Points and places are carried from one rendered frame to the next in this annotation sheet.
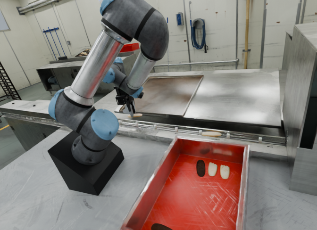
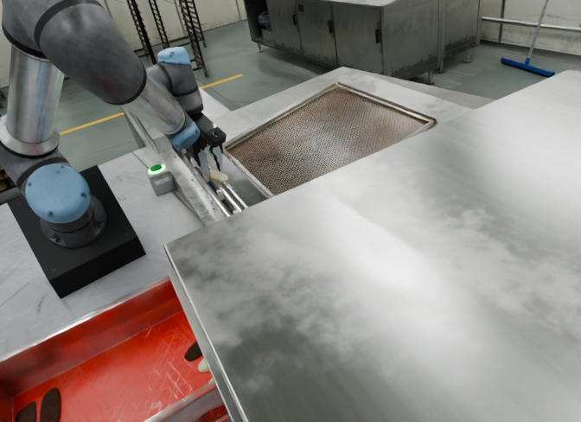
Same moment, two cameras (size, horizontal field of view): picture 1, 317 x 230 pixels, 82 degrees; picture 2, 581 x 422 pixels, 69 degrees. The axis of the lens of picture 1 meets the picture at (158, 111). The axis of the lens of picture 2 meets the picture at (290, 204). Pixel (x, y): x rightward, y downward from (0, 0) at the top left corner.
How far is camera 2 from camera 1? 72 cm
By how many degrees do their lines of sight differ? 32
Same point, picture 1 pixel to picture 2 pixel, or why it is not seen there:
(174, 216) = (84, 396)
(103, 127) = (39, 201)
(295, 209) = not seen: outside the picture
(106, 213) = (41, 331)
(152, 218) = (64, 379)
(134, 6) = not seen: outside the picture
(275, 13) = not seen: outside the picture
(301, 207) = not seen: outside the picture
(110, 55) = (30, 81)
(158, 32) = (66, 60)
